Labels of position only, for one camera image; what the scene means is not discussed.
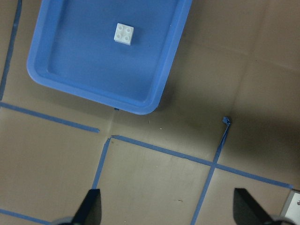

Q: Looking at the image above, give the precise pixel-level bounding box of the blue plastic tray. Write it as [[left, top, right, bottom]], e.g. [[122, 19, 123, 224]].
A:
[[27, 0, 191, 115]]

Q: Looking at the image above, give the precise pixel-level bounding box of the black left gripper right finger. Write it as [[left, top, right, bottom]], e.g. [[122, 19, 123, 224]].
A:
[[233, 188, 274, 225]]

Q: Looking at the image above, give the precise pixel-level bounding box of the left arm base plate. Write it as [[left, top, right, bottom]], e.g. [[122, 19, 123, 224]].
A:
[[280, 189, 300, 224]]

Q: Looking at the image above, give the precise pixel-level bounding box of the white block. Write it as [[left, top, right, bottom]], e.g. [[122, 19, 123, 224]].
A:
[[113, 23, 134, 45]]

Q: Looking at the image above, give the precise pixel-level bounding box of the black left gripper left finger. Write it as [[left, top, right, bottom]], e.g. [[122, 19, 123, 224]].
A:
[[71, 189, 102, 225]]

